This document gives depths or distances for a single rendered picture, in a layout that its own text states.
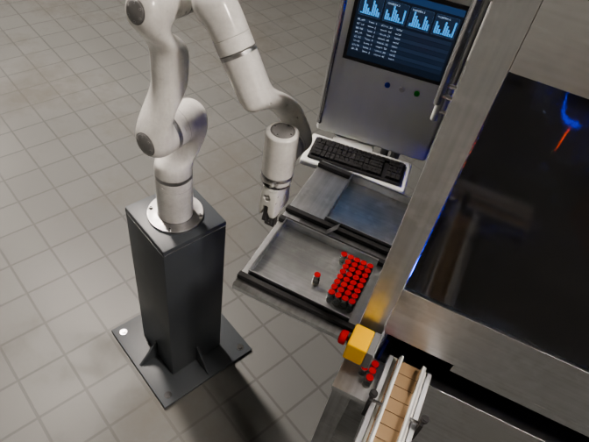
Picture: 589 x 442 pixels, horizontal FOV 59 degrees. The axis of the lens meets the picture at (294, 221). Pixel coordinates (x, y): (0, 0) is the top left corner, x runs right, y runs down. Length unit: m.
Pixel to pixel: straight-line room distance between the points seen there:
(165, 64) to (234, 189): 1.83
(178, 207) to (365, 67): 0.93
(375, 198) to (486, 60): 1.13
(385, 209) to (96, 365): 1.42
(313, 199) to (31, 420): 1.44
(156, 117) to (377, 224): 0.85
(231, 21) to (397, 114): 1.14
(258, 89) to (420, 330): 0.71
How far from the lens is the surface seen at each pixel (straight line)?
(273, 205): 1.39
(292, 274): 1.66
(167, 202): 1.72
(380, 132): 2.29
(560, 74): 0.92
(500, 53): 0.91
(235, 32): 1.23
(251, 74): 1.24
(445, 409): 1.65
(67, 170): 3.35
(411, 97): 2.18
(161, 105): 1.47
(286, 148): 1.27
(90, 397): 2.46
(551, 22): 0.89
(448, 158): 1.02
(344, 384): 1.50
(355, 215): 1.88
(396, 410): 1.45
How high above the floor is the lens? 2.19
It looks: 46 degrees down
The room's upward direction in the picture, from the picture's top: 11 degrees clockwise
